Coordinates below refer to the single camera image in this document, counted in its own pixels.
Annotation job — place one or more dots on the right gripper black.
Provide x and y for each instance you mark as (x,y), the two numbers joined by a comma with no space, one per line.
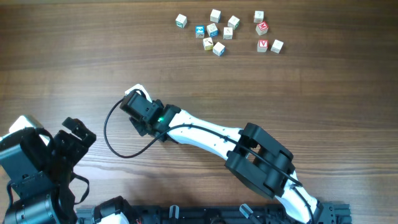
(142,129)

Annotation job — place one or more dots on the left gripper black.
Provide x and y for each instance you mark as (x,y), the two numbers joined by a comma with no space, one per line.
(76,149)

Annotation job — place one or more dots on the yellow sided picture block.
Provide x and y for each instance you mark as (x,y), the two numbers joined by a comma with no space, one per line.
(208,43)

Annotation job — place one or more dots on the blue P letter block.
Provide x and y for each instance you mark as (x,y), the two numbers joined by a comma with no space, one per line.
(218,49)

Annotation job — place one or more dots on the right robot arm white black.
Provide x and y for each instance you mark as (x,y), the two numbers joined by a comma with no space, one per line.
(252,155)

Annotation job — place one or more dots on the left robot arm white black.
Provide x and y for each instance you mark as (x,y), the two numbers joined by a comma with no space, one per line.
(40,168)

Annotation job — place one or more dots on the green letter block far left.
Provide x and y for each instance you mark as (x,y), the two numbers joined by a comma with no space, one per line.
(181,21)

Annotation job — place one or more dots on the blue H letter block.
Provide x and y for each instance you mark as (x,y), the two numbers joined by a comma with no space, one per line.
(199,32)

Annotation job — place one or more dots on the blue sided picture block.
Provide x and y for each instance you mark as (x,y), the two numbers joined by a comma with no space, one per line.
(212,30)

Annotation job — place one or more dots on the picture block centre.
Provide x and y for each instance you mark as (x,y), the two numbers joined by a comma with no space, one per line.
(228,33)

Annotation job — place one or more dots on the plain top block upper middle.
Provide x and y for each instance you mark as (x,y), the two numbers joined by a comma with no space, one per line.
(215,16)

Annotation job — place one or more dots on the plain block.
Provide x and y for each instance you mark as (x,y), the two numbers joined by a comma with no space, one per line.
(277,46)
(215,16)
(258,16)

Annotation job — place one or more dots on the green sided block upper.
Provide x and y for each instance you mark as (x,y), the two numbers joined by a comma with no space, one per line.
(233,22)

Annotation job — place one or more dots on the red V letter block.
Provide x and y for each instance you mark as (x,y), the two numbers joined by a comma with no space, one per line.
(262,45)

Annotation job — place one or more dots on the red M letter block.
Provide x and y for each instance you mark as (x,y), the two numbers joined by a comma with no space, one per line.
(262,28)

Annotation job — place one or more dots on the plain block far right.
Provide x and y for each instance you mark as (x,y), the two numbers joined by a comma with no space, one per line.
(277,46)

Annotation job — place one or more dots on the plain block upper right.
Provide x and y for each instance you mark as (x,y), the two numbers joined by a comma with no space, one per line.
(258,16)

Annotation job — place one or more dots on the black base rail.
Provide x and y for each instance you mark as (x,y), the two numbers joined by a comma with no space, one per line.
(271,213)

